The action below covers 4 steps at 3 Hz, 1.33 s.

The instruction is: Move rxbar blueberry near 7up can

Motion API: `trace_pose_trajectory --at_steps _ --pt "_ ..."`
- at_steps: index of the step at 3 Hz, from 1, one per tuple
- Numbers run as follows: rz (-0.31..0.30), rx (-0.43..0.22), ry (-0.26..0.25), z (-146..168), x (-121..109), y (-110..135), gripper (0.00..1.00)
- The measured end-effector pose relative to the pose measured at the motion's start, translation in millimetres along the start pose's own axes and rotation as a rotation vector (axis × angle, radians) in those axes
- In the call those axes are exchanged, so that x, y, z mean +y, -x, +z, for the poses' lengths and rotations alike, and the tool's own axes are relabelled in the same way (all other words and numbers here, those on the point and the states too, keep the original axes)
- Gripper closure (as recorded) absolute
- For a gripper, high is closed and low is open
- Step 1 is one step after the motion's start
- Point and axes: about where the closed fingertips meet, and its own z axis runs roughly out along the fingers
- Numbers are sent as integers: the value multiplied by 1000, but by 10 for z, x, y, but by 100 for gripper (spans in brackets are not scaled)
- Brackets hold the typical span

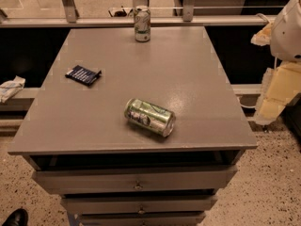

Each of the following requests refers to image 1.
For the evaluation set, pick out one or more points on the grey drawer cabinet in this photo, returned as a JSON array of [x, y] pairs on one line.
[[132, 133]]

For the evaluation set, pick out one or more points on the dark object behind can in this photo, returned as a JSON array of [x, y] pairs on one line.
[[120, 13]]

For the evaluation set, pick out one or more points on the white crumpled packet on ledge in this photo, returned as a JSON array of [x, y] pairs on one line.
[[10, 88]]

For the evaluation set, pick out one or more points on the top grey drawer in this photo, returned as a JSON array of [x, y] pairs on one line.
[[133, 180]]

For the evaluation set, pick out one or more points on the bottom grey drawer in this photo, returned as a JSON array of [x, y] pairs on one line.
[[149, 219]]

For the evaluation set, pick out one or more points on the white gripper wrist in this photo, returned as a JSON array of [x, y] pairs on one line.
[[288, 32]]

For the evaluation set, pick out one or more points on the grey drawer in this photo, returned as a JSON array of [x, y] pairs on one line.
[[149, 219], [133, 180], [139, 205]]

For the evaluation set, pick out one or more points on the middle grey drawer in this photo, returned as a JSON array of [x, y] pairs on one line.
[[139, 205]]

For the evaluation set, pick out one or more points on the black shoe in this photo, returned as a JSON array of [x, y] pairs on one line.
[[18, 217]]

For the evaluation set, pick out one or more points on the green soda can lying down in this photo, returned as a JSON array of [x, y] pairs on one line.
[[149, 116]]

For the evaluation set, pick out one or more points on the dark blue rxbar wrapper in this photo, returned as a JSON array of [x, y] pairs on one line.
[[83, 75]]

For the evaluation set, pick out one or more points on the upright white green soda can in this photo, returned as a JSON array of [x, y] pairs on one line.
[[142, 22]]

